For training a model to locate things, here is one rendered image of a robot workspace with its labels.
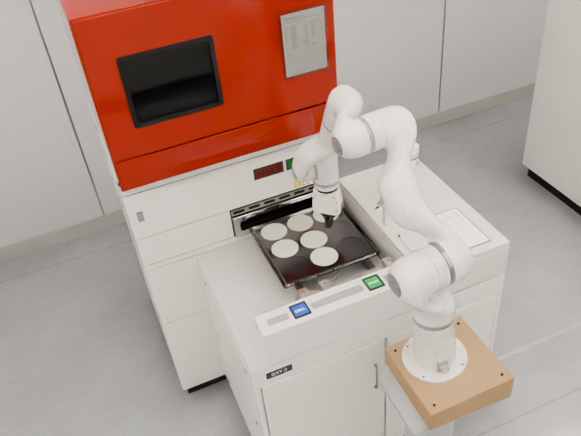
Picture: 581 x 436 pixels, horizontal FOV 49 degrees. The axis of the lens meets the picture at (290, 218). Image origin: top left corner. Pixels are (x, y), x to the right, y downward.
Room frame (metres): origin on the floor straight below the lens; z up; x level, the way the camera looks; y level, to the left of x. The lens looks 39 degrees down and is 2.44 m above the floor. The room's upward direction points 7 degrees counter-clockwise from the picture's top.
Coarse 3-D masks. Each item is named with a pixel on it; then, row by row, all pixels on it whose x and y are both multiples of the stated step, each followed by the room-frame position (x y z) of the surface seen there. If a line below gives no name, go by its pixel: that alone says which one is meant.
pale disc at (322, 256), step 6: (312, 252) 1.72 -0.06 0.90; (318, 252) 1.72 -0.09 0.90; (324, 252) 1.71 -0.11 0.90; (330, 252) 1.71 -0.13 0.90; (336, 252) 1.71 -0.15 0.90; (312, 258) 1.69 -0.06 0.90; (318, 258) 1.69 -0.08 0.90; (324, 258) 1.68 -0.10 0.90; (330, 258) 1.68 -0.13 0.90; (336, 258) 1.68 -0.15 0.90; (318, 264) 1.66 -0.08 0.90; (324, 264) 1.65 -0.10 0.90; (330, 264) 1.65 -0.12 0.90
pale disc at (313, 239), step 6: (306, 234) 1.82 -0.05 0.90; (312, 234) 1.82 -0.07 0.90; (318, 234) 1.81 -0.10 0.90; (324, 234) 1.81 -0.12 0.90; (306, 240) 1.79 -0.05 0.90; (312, 240) 1.78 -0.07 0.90; (318, 240) 1.78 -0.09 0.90; (324, 240) 1.77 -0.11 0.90; (306, 246) 1.76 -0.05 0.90; (312, 246) 1.75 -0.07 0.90; (318, 246) 1.75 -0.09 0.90
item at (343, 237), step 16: (320, 224) 1.87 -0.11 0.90; (336, 224) 1.86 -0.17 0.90; (352, 224) 1.85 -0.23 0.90; (272, 240) 1.81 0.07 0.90; (336, 240) 1.77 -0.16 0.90; (352, 240) 1.76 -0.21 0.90; (272, 256) 1.72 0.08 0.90; (304, 256) 1.70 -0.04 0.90; (352, 256) 1.67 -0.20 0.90; (288, 272) 1.63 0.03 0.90; (304, 272) 1.62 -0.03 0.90
